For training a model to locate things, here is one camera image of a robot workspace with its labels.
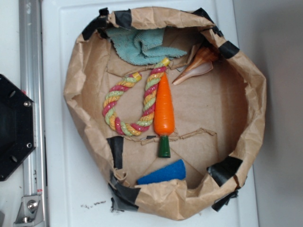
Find multicolour twisted rope toy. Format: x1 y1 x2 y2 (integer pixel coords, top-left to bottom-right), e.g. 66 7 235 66
102 58 170 136

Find aluminium extrusion rail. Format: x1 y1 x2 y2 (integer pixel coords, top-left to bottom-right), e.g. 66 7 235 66
18 0 49 227

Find brown paper bag bin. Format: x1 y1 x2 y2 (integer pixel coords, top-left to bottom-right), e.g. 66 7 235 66
64 7 267 220

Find light blue terry cloth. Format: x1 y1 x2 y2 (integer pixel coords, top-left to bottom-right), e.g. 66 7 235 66
106 27 187 66

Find metal corner bracket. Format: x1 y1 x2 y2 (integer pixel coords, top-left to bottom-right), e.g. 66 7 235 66
13 195 45 227

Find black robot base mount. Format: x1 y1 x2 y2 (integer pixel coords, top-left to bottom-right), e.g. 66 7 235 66
0 74 35 182

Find orange conch seashell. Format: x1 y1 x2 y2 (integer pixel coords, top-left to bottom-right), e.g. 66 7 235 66
172 47 219 85

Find orange plastic carrot toy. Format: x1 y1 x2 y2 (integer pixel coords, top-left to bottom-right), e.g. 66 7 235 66
154 73 175 158

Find blue sponge block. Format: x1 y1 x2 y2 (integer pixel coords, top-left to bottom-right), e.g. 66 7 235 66
137 159 186 185

